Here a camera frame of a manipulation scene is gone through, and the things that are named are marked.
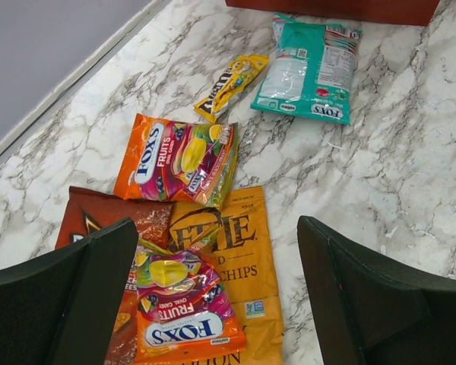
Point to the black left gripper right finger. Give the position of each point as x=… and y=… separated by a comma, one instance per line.
x=371, y=309

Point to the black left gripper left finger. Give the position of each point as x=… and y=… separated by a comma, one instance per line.
x=36, y=300

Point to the red Doritos chips bag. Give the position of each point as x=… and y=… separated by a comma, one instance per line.
x=105, y=327

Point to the yellow Kettle honey dijon bag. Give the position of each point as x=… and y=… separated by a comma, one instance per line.
x=245, y=263

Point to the orange Fox's fruits candy bag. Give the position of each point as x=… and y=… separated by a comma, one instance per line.
x=172, y=161

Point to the teal Fox's mint candy bag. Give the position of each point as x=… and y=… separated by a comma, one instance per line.
x=312, y=73

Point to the red brown paper bag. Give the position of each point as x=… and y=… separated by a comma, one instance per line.
x=401, y=12

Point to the yellow M&M's packet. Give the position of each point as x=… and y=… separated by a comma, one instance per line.
x=231, y=85

